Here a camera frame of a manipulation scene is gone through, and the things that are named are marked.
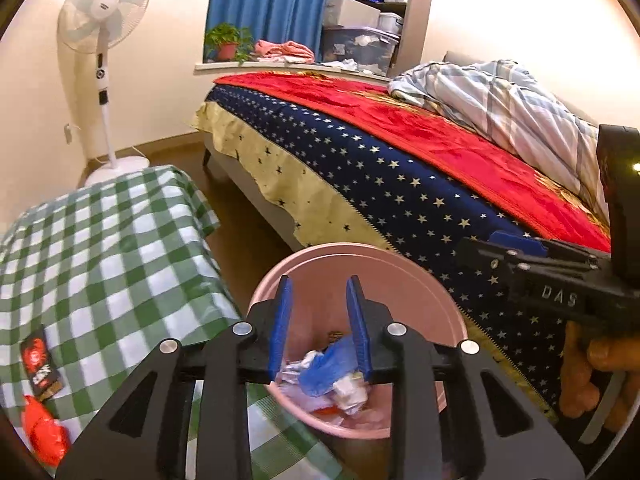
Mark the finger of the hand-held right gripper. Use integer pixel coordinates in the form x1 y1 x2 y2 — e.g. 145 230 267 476
456 230 602 302

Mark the blue curtain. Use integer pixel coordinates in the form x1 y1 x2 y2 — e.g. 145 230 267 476
205 0 374 64

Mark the clear plastic storage box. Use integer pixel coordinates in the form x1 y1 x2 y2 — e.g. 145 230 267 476
320 25 401 76

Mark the white standing fan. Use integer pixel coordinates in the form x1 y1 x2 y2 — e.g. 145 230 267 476
56 0 152 189

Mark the white crumpled paper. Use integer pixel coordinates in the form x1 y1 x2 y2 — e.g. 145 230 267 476
280 350 322 397

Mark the red patterned blanket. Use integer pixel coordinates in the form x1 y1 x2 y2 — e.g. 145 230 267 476
212 71 614 254

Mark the person's right hand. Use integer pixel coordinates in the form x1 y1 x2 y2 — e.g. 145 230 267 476
558 320 640 434

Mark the orange-red plastic packet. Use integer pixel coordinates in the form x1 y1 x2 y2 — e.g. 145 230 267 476
20 394 71 467

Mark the white crumpled wrapper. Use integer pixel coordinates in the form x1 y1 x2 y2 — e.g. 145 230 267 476
332 375 372 414

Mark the white cloth pile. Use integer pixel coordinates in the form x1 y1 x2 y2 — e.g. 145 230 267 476
320 58 392 77

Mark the beige bed skirt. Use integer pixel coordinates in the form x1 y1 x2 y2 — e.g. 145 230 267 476
190 100 397 252

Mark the grey cardboard box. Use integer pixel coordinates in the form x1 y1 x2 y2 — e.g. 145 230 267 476
322 0 381 29

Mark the green checked tablecloth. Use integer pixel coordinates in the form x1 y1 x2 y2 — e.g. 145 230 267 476
0 165 352 480

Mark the pink folded cloth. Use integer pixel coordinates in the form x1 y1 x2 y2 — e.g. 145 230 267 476
253 39 316 64

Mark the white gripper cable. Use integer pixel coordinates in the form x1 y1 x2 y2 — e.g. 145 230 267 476
580 372 629 445

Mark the potted green plant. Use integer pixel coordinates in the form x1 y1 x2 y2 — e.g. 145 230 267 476
204 22 256 66

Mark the black snack packet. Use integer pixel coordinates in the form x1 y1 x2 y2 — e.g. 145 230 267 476
20 328 66 401

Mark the grey bed frame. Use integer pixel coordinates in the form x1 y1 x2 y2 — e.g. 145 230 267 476
200 132 302 254

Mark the white windowsill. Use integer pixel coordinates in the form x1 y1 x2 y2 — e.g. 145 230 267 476
194 60 392 82

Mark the wall shelf unit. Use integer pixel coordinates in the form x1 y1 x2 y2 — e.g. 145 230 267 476
350 0 436 79

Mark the bed with star blanket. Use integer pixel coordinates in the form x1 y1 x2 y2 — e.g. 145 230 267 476
205 85 612 407

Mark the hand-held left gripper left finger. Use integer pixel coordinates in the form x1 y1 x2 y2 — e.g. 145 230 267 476
55 275 295 480

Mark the pink plastic bin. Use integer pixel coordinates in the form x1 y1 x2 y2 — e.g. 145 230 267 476
247 242 469 441

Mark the striped plaid duvet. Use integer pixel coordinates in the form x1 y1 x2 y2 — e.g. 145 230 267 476
387 59 614 227

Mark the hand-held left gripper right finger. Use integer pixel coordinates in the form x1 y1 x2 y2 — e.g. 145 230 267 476
346 275 586 480

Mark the blue plastic bag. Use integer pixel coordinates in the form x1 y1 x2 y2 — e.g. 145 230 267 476
299 337 357 397

